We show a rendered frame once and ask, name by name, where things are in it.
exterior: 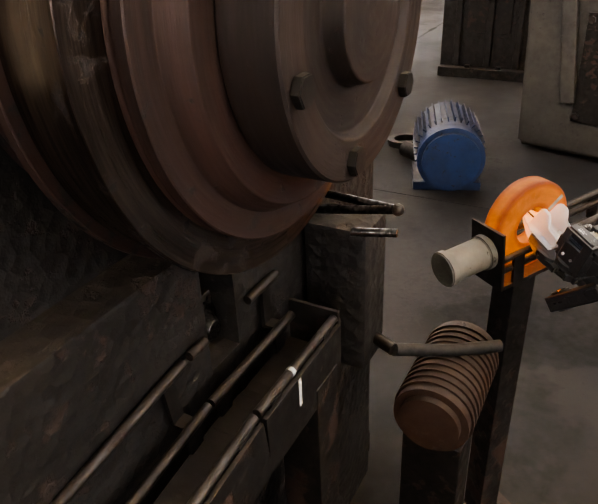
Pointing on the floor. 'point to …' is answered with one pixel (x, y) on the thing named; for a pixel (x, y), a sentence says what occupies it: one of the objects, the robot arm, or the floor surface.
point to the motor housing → (441, 416)
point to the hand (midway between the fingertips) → (528, 218)
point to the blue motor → (447, 148)
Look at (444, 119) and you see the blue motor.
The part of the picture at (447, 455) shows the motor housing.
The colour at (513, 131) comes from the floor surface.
